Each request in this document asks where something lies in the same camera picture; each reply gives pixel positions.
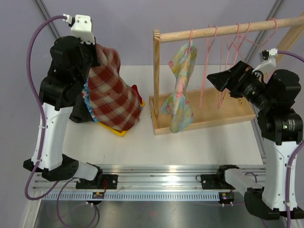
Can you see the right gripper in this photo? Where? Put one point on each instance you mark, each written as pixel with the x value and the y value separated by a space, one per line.
pixel 233 79

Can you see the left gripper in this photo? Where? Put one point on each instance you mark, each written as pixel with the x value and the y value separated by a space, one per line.
pixel 92 47

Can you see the blue floral garment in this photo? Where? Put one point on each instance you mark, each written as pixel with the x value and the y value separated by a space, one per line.
pixel 86 98

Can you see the pastel floral garment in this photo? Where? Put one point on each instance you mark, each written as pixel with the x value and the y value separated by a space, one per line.
pixel 184 116

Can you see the red plaid garment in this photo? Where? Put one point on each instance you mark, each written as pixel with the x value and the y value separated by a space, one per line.
pixel 114 103

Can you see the red skirt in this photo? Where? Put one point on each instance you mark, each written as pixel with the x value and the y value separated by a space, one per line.
pixel 135 88

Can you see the dark grey dotted garment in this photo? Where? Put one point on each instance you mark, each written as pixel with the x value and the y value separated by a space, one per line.
pixel 80 112

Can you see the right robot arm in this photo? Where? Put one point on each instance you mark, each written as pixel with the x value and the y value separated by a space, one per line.
pixel 282 130

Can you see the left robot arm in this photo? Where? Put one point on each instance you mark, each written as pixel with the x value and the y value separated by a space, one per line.
pixel 65 80

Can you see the wooden clothes rack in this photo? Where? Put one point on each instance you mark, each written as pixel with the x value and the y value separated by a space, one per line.
pixel 234 111

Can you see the yellow plastic tray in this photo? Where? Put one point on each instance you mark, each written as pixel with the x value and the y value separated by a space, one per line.
pixel 117 132

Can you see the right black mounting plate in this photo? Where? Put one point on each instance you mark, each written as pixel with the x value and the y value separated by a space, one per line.
pixel 212 182

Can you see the black mounting plate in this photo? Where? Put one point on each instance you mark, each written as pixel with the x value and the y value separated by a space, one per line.
pixel 212 182
pixel 108 181

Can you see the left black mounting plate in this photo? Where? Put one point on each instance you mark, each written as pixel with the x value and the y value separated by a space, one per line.
pixel 108 181

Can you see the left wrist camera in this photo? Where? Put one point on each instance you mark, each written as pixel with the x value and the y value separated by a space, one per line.
pixel 81 27

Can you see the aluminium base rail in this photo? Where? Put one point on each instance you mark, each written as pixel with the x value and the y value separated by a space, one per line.
pixel 159 183

